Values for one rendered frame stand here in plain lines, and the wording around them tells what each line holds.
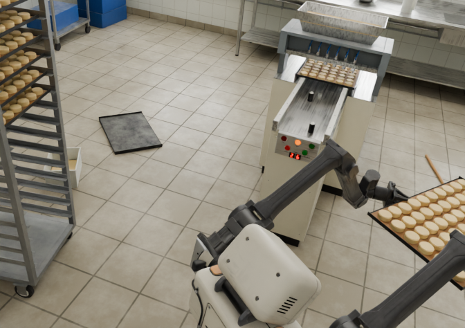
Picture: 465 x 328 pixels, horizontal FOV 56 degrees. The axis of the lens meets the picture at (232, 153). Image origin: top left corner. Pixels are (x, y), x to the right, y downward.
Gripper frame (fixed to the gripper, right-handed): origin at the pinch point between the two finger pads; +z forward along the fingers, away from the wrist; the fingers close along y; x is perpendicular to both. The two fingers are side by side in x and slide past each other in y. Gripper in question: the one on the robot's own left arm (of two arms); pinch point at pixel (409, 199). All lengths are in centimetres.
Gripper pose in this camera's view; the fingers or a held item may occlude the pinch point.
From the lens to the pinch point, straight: 190.2
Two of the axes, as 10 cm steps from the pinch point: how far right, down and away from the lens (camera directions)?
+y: -1.1, 8.3, 5.5
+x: -2.2, 5.2, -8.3
